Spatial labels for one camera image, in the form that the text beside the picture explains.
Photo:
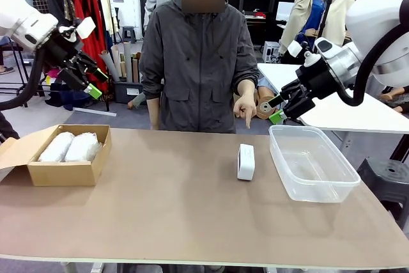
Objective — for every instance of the person's right forearm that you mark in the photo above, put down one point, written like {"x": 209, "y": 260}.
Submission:
{"x": 154, "y": 113}

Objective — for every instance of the person in grey jacket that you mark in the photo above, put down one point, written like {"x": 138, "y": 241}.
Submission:
{"x": 198, "y": 62}

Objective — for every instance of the cream hanging garment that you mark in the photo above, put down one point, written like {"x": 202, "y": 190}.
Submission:
{"x": 105, "y": 11}

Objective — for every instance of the leaning grey paper roll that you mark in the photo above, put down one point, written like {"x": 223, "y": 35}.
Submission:
{"x": 110, "y": 65}

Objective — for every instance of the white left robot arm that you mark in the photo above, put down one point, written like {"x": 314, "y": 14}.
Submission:
{"x": 22, "y": 20}

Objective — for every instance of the tall grey paper roll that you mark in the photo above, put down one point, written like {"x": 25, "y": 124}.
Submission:
{"x": 128, "y": 62}

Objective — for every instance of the mannequin in green clothing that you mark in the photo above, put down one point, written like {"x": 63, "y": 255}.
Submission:
{"x": 137, "y": 100}

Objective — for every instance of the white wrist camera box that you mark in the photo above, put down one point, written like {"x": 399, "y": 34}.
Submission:
{"x": 87, "y": 27}
{"x": 294, "y": 48}

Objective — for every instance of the dark storage bin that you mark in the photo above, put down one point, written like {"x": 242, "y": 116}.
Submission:
{"x": 126, "y": 92}

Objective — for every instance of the slim bubble-wrapped clock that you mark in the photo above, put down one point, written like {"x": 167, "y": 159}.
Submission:
{"x": 56, "y": 148}

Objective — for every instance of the mannequin in beige and navy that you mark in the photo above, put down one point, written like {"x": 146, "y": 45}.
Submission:
{"x": 343, "y": 7}

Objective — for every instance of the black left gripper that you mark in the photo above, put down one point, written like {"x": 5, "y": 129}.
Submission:
{"x": 72, "y": 65}

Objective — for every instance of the metal bar on floor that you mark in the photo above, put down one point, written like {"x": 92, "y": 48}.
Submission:
{"x": 96, "y": 112}

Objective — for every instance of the black tripod pole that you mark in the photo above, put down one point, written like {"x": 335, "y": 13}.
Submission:
{"x": 326, "y": 14}

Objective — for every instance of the white unwrapped clock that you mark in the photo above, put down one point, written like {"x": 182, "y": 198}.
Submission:
{"x": 246, "y": 162}

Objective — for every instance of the person's left hand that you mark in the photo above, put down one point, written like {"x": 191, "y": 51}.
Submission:
{"x": 246, "y": 100}

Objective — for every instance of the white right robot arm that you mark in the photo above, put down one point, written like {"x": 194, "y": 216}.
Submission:
{"x": 377, "y": 17}

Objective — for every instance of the white background table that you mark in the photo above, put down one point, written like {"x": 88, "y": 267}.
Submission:
{"x": 335, "y": 116}

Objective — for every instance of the red dress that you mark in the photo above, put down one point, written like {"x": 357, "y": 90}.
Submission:
{"x": 96, "y": 7}

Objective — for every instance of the clear plastic container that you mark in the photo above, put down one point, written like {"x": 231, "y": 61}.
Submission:
{"x": 314, "y": 170}

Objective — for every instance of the black plastic stool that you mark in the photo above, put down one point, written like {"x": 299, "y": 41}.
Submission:
{"x": 386, "y": 180}

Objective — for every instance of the white computer case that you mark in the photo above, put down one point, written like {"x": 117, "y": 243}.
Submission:
{"x": 271, "y": 51}

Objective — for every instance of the small grey stool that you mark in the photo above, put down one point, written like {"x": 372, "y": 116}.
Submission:
{"x": 128, "y": 33}

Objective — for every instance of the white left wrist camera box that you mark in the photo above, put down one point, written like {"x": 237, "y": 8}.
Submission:
{"x": 87, "y": 27}

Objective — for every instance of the black hanging garment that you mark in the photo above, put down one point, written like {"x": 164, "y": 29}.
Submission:
{"x": 59, "y": 7}

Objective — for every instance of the tan wooden disc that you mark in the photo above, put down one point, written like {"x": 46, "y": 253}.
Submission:
{"x": 265, "y": 106}

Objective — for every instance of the mannequin in beige coat, blue shirt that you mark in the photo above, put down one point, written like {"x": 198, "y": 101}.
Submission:
{"x": 308, "y": 14}

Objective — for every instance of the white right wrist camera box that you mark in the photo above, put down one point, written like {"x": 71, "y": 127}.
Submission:
{"x": 294, "y": 48}

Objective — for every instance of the open brown cardboard box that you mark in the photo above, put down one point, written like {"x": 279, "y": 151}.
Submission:
{"x": 67, "y": 170}

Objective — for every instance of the wide bubble-wrapped clock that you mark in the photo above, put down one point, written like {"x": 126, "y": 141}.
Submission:
{"x": 83, "y": 148}

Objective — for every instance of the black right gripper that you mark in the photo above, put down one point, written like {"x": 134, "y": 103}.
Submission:
{"x": 311, "y": 86}

